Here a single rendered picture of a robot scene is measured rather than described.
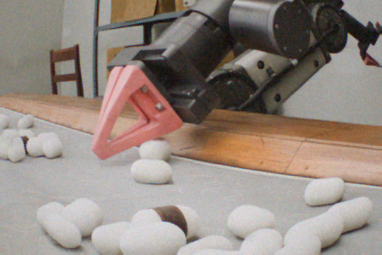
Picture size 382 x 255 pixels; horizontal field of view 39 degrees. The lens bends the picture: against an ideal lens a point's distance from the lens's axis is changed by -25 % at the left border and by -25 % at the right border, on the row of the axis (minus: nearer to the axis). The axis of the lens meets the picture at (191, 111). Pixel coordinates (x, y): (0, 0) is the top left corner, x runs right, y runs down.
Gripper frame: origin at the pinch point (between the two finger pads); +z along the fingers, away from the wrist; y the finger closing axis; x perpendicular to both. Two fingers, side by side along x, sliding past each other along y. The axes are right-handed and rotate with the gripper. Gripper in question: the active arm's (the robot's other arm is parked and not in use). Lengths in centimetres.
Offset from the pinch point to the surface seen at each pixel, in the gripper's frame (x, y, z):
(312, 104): 137, -179, -128
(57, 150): -1.0, -6.8, 2.7
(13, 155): -5.2, -6.2, 7.8
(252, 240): -5.1, 32.1, 5.5
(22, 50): 57, -467, -98
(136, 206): -1.5, 15.0, 4.5
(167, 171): 1.1, 9.8, -0.4
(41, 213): -8.6, 20.2, 10.8
